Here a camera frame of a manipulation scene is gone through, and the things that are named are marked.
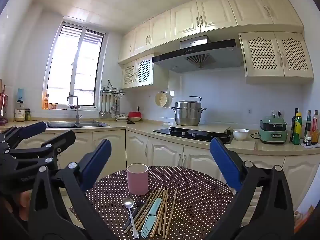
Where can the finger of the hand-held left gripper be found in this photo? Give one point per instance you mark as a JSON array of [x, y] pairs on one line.
[[62, 140], [32, 129]]

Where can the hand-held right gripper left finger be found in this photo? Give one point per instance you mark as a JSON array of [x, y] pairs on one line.
[[96, 160]]

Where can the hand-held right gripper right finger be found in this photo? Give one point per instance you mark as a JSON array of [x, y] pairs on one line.
[[222, 160]]

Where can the pink utensil holder cup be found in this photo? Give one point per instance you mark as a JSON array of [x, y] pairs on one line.
[[137, 180]]

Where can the silver metal spoon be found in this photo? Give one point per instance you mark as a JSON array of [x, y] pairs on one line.
[[128, 202]]

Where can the black spoon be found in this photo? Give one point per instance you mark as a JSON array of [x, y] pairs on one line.
[[138, 203]]

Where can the pile of wooden chopsticks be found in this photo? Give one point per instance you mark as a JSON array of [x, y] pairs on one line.
[[164, 205]]

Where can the mint green sheathed knife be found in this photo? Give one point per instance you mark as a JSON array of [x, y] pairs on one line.
[[150, 220]]

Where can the person's left hand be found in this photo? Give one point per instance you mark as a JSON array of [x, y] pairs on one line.
[[22, 201]]

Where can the small green jar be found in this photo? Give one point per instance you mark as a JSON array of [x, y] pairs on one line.
[[28, 115]]

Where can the stainless steel sink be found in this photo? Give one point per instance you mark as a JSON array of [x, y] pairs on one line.
[[62, 124]]

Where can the white label jar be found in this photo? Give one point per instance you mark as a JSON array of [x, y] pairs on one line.
[[20, 113]]

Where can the orange bottle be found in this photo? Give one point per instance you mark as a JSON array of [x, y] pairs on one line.
[[45, 102]]

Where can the white bowl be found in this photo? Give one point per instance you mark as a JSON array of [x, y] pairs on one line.
[[240, 135]]

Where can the red utensil holder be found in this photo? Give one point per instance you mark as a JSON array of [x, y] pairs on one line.
[[3, 102]]

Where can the hanging steel ladle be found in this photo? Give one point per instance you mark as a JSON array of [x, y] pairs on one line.
[[101, 113]]

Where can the hanging steel spoon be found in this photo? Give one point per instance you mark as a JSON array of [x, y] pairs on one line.
[[105, 112]]

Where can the stack of dishes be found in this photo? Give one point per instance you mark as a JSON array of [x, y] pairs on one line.
[[121, 118]]

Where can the hanging steel turner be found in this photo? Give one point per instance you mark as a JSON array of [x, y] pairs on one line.
[[109, 112]]

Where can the hanging steel skimmer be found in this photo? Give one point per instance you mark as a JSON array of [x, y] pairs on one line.
[[114, 108]]

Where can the black gas stove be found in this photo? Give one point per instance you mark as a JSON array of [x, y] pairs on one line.
[[175, 132]]

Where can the green electric cooker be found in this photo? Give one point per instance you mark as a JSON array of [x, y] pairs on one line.
[[272, 135]]

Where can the stainless steel steamer pot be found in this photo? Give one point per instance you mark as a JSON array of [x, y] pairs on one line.
[[187, 115]]

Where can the red container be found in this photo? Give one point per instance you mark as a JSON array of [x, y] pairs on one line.
[[135, 116]]

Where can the kitchen window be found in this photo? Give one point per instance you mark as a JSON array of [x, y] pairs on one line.
[[75, 62]]

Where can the green yellow bottle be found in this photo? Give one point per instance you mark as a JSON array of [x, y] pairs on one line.
[[297, 127]]

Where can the round cream perforated plate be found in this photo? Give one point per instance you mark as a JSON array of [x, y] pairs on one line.
[[162, 100]]

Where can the dark sauce bottle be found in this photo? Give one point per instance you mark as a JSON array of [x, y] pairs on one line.
[[308, 127]]

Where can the red liquid bottle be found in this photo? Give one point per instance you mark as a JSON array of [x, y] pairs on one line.
[[315, 130]]

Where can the orange printed packaging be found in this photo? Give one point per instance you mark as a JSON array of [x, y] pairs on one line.
[[306, 217]]

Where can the small lattice door cabinet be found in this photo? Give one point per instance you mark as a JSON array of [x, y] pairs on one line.
[[160, 75]]

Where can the black range hood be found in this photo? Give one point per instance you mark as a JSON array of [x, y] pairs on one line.
[[175, 57]]

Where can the wide lattice door cabinet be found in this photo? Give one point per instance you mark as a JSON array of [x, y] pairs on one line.
[[275, 55]]

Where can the metal wall utensil rack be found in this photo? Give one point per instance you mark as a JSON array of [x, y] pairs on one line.
[[112, 91]]

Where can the double wall socket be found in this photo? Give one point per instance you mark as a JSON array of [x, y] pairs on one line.
[[276, 113]]

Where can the cream upper wall cabinets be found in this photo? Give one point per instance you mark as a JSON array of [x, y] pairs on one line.
[[185, 20]]

